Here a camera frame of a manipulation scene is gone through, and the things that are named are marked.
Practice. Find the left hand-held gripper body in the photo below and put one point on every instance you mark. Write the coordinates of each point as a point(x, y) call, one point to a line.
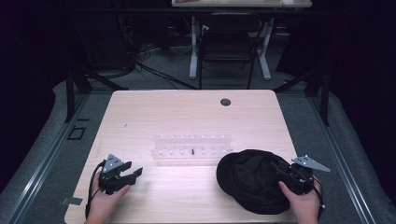
point(109, 179)

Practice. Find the grey tape strip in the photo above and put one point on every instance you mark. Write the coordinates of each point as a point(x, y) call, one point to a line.
point(71, 201)

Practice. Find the white-legged desk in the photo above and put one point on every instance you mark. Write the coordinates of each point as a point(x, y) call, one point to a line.
point(243, 3)

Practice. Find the person's left hand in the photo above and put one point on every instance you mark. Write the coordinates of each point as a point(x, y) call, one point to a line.
point(104, 203)

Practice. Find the round grey table grommet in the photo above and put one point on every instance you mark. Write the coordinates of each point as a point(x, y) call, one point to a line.
point(225, 102)

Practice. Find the black chair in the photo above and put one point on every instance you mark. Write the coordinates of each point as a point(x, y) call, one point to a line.
point(227, 40)

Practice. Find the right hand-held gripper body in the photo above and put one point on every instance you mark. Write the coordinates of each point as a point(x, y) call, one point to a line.
point(300, 179)

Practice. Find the black metal frame strut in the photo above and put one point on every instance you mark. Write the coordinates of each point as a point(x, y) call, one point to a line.
point(77, 84)
point(317, 87)

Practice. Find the short black tape strip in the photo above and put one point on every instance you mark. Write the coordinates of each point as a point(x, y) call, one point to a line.
point(83, 119)

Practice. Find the person's right hand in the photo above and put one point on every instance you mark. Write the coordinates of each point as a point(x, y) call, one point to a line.
point(303, 205)

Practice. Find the clear acrylic rack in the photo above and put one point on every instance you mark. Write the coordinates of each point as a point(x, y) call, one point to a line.
point(192, 146)

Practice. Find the black cap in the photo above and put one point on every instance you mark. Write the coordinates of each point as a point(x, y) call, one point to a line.
point(249, 180)

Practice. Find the aluminium floor rail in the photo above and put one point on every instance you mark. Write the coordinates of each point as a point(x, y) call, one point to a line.
point(342, 161)
point(40, 161)

